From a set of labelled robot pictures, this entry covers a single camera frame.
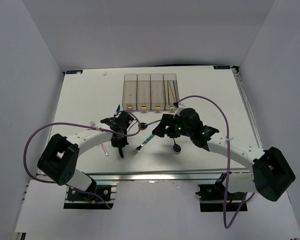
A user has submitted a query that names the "black spoon upper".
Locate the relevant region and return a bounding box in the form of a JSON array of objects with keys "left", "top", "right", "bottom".
[{"left": 140, "top": 119, "right": 161, "bottom": 130}]

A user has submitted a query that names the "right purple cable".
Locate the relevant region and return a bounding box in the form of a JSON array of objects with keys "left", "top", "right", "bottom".
[{"left": 174, "top": 94, "right": 256, "bottom": 229}]

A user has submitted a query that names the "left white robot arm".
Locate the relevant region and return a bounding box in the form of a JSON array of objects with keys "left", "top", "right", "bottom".
[{"left": 37, "top": 111, "right": 134, "bottom": 200}]

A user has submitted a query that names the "black spoon lower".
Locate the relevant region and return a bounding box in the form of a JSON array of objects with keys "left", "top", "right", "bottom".
[{"left": 172, "top": 138, "right": 182, "bottom": 154}]

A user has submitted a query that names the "purple cable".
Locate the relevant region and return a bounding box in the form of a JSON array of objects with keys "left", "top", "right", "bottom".
[
  {"left": 23, "top": 110, "right": 142, "bottom": 185},
  {"left": 174, "top": 94, "right": 256, "bottom": 229}
]

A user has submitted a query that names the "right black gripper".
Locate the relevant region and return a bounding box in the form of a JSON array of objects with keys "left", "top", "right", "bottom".
[{"left": 152, "top": 114, "right": 193, "bottom": 139}]

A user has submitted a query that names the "blue table sticker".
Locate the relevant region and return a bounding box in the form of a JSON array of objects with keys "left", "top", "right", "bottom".
[
  {"left": 65, "top": 69, "right": 83, "bottom": 75},
  {"left": 213, "top": 65, "right": 231, "bottom": 70}
]

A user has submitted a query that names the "black spoon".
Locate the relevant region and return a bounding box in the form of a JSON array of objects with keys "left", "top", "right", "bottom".
[
  {"left": 172, "top": 138, "right": 182, "bottom": 154},
  {"left": 140, "top": 119, "right": 161, "bottom": 130}
]

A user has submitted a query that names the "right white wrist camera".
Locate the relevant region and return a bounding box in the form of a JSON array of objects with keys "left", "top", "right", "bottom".
[{"left": 173, "top": 102, "right": 187, "bottom": 119}]

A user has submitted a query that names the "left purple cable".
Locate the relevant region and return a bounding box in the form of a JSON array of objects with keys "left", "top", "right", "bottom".
[{"left": 23, "top": 110, "right": 142, "bottom": 185}]

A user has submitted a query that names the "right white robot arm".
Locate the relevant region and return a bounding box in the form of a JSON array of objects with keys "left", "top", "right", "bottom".
[{"left": 152, "top": 108, "right": 296, "bottom": 202}]

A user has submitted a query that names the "right blue table sticker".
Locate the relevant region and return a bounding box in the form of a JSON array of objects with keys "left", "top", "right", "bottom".
[{"left": 213, "top": 65, "right": 231, "bottom": 70}]

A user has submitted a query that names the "aluminium table frame rail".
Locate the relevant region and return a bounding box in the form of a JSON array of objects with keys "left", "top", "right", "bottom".
[{"left": 84, "top": 167, "right": 256, "bottom": 182}]

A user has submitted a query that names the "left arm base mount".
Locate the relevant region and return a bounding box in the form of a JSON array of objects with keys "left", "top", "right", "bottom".
[{"left": 63, "top": 184, "right": 117, "bottom": 210}]

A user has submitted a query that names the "orange chopstick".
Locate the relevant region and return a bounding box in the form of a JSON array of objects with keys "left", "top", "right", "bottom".
[
  {"left": 163, "top": 80, "right": 167, "bottom": 109},
  {"left": 168, "top": 81, "right": 177, "bottom": 103}
]

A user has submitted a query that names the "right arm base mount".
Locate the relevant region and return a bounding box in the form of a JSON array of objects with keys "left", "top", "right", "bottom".
[{"left": 195, "top": 173, "right": 244, "bottom": 213}]

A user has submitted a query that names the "black knife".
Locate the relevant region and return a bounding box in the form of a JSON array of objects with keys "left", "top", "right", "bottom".
[{"left": 118, "top": 148, "right": 124, "bottom": 159}]

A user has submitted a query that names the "green handled fork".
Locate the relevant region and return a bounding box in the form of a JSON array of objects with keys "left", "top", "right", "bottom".
[{"left": 129, "top": 134, "right": 155, "bottom": 158}]

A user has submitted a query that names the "left blue table sticker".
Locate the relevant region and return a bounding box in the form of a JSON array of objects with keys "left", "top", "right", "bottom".
[{"left": 65, "top": 69, "right": 83, "bottom": 75}]

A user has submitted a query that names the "pink handled fork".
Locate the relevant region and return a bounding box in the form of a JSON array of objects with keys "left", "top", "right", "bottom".
[{"left": 90, "top": 121, "right": 109, "bottom": 156}]

